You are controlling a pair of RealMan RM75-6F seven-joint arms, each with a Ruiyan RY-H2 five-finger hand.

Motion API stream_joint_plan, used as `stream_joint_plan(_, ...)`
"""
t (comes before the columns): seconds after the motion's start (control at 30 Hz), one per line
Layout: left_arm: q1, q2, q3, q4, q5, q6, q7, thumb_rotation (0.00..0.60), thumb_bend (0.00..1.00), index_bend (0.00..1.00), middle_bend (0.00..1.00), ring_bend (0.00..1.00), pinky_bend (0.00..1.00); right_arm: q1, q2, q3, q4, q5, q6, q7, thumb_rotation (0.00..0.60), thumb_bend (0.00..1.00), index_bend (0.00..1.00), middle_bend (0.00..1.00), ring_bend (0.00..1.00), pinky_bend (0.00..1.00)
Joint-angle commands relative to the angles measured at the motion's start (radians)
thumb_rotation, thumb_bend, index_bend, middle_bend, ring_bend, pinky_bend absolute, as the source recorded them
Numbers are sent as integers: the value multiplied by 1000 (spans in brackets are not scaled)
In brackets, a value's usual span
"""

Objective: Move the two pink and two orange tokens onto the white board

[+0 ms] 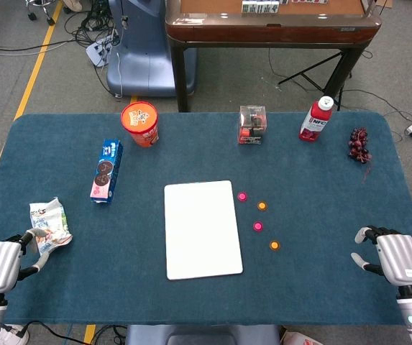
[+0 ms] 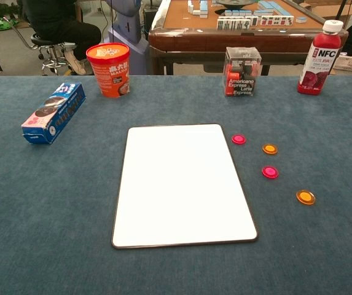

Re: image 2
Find white magnetic board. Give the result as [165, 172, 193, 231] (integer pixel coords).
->
[111, 124, 259, 250]

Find clear coffee capsule box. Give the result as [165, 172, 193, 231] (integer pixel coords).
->
[222, 46, 262, 98]

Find orange instant noodle cup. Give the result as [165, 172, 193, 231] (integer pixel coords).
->
[85, 42, 131, 99]

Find brown mahjong table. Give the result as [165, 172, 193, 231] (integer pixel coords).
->
[148, 0, 348, 76]

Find blue cookie box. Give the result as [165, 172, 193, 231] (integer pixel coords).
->
[21, 81, 87, 145]

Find blue grey machine base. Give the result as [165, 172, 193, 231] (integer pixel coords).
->
[103, 0, 149, 75]

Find green print mahjong tile row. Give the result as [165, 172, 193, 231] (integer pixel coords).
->
[217, 17, 252, 31]

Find stacked blue mahjong tiles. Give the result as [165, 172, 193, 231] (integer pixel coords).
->
[187, 0, 209, 16]

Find blue mahjong tile row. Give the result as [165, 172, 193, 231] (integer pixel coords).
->
[257, 0, 284, 10]
[224, 9, 275, 17]

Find dark mahjong table centre dish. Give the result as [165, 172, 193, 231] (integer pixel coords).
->
[215, 0, 258, 9]

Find red print mahjong tile row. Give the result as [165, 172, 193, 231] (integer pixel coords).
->
[251, 15, 295, 27]

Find chrome swivel stool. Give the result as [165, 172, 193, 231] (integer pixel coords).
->
[30, 33, 78, 76]

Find red juice bottle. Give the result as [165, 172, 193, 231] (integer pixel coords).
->
[297, 20, 348, 96]

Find seated person in black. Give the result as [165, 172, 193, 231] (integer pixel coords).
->
[22, 0, 103, 76]

